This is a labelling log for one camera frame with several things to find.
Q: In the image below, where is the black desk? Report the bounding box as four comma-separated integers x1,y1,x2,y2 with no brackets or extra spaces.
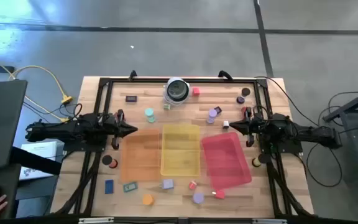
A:
0,163,23,220

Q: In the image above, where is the lavender hourglass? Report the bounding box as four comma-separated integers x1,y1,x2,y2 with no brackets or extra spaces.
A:
206,108,218,124
192,192,205,205

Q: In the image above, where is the silver metal bracket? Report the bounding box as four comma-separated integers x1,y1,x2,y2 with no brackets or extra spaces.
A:
252,218,288,224
78,217,114,224

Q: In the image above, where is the round white black-rimmed container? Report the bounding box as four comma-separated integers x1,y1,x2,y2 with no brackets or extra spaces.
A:
163,77,191,106

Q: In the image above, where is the black desk bar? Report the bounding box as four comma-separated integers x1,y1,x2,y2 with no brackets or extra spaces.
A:
9,146,62,176

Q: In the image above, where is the orange translucent plastic bin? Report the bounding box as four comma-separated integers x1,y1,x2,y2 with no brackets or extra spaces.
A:
119,129,163,184

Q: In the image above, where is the black metal table frame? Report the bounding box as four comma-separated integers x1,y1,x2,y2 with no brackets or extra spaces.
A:
50,76,315,218

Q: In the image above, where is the yellow translucent plastic bin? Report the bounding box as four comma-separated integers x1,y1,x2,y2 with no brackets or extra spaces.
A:
160,123,201,177

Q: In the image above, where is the green framed rectangular box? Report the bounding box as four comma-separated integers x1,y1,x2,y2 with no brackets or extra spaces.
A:
122,182,139,193

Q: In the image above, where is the long black floor cable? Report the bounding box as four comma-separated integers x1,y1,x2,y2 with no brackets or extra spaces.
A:
254,75,321,128

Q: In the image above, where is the pink-red translucent plastic bin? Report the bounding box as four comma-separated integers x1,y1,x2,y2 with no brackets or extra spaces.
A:
201,131,253,190

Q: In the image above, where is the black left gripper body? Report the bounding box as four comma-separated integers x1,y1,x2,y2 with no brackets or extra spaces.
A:
103,108,127,151

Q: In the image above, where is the black-capped red hourglass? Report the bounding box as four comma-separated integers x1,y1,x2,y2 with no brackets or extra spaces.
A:
101,154,119,169

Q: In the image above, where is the looped black floor cable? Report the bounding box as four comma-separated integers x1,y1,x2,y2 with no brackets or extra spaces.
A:
305,141,344,189

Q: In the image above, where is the black-capped purple hourglass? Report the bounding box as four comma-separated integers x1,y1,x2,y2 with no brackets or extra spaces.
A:
236,87,252,105

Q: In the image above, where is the black-capped yellow hourglass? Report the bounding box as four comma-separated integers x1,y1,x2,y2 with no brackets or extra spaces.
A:
252,153,272,168

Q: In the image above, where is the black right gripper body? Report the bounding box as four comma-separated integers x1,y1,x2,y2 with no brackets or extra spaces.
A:
241,107,264,147

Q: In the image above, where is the thin black cable bundle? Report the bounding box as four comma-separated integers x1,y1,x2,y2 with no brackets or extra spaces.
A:
22,101,84,124

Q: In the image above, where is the teal hourglass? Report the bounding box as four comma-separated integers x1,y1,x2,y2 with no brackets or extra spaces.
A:
144,108,157,123

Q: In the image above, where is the lavender flat wall charger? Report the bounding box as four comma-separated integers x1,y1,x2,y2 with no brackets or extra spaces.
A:
158,179,175,190

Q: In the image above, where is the white paper booklet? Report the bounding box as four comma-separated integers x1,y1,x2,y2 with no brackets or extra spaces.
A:
19,141,58,181

